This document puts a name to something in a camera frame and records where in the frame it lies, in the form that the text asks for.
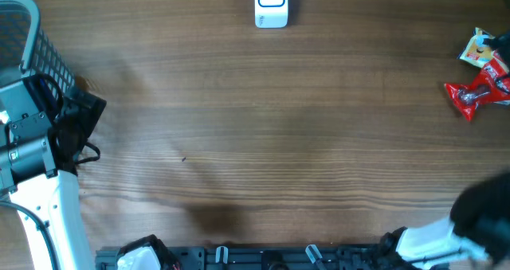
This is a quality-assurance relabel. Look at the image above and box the yellow wet wipes pack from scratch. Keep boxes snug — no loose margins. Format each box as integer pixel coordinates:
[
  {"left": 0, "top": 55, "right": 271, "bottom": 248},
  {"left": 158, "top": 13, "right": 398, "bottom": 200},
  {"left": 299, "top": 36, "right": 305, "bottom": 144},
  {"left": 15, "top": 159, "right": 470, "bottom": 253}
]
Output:
[{"left": 457, "top": 27, "right": 497, "bottom": 68}]

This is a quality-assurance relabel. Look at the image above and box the red candy bag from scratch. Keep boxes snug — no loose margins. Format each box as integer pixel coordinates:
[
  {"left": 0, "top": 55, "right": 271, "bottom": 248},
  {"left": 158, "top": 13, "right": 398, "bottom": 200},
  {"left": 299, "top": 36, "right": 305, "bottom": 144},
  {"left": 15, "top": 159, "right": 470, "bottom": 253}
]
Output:
[{"left": 444, "top": 52, "right": 509, "bottom": 121}]

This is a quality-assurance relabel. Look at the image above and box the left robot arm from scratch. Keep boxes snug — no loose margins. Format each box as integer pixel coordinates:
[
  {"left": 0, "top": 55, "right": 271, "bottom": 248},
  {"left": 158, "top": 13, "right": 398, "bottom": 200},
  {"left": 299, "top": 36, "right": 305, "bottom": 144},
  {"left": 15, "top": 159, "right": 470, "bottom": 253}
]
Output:
[{"left": 1, "top": 74, "right": 106, "bottom": 269}]

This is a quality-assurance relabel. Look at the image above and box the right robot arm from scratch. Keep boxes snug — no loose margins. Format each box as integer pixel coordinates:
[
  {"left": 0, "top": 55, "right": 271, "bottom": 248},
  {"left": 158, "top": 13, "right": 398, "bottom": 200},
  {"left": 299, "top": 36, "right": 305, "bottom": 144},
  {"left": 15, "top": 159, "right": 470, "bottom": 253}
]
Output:
[{"left": 365, "top": 31, "right": 509, "bottom": 269}]

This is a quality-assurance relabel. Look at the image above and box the white barcode scanner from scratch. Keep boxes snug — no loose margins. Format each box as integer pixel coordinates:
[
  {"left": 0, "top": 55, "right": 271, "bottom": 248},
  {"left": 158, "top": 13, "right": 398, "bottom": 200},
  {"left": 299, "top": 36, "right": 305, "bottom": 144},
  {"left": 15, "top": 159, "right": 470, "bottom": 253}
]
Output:
[{"left": 254, "top": 0, "right": 289, "bottom": 29}]

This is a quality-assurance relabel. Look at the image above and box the grey plastic basket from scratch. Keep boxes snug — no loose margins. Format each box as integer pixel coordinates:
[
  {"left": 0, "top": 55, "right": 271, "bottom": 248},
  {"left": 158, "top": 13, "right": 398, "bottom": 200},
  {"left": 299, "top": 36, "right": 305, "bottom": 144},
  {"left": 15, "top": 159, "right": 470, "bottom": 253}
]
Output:
[{"left": 1, "top": 0, "right": 76, "bottom": 101}]

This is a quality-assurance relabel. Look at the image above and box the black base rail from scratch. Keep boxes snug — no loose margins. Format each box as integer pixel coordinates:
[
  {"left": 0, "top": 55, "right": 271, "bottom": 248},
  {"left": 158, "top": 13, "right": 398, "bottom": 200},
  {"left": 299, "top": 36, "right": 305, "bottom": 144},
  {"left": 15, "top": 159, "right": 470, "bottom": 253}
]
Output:
[{"left": 94, "top": 244, "right": 450, "bottom": 270}]

